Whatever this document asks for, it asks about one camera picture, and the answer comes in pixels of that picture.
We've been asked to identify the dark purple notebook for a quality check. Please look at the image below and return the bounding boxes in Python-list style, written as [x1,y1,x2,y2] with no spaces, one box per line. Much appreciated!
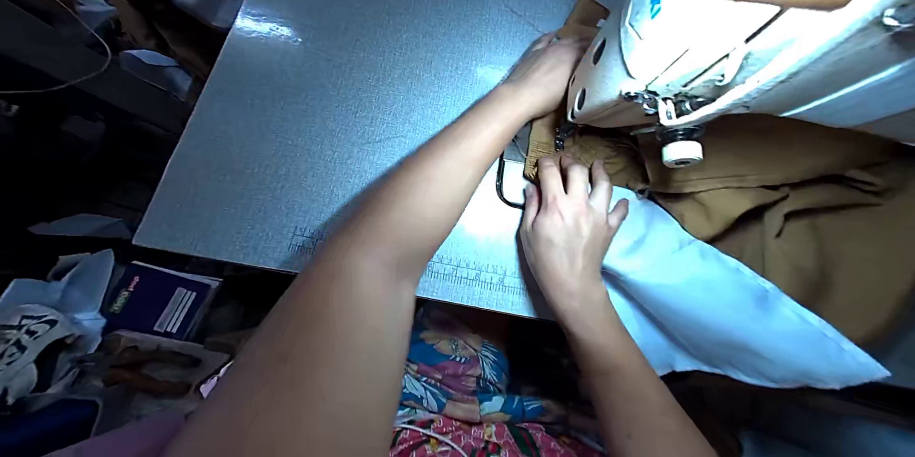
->
[102,260,223,341]

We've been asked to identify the person's right hand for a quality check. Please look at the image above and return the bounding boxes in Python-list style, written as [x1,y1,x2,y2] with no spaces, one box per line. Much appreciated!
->
[520,154,630,309]

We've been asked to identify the white cloth with black print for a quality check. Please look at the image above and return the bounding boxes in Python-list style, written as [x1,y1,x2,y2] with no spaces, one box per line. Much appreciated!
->
[0,304,80,404]

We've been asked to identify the white sewing machine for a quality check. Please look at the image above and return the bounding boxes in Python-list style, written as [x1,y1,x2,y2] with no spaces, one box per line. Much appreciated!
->
[556,0,915,169]

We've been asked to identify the brown fabric garment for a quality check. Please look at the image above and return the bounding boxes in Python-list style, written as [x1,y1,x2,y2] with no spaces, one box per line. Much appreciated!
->
[524,0,915,348]

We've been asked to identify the person's left forearm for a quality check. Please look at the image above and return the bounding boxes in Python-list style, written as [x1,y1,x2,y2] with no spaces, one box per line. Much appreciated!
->
[163,82,537,457]

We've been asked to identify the white pocket fabric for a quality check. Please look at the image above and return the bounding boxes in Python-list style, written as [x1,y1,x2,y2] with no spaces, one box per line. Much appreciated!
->
[602,186,892,391]

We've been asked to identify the crumpled pale fabric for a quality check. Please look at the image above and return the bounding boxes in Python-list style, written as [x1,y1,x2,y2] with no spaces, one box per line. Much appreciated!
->
[0,250,115,356]

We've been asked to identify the person's right forearm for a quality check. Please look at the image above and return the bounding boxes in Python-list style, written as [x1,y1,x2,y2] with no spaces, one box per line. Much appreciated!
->
[557,284,718,457]

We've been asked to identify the black bent wire guide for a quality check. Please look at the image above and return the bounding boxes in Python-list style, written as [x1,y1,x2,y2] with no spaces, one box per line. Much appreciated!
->
[496,151,526,210]

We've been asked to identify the person's body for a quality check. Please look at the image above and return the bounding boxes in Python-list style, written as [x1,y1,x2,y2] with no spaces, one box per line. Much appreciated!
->
[403,305,566,424]

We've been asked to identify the grey sewing table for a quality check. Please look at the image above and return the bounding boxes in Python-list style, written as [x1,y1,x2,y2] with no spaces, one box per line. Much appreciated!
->
[133,0,644,321]

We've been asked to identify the blue box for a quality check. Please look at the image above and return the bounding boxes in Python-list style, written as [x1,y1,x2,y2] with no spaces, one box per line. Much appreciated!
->
[0,397,103,457]

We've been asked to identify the thin beige cord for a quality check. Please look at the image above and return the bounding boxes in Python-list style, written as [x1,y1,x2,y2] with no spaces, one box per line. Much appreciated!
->
[0,0,113,95]

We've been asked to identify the person's legs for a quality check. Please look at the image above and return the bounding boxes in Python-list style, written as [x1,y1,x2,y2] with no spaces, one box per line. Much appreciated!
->
[389,414,601,457]

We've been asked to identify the person's left hand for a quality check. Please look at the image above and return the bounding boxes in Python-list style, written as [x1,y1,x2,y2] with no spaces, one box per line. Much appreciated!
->
[503,31,600,119]

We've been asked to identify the pile of brown garments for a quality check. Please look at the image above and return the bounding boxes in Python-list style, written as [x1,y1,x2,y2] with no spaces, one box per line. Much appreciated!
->
[98,0,264,102]

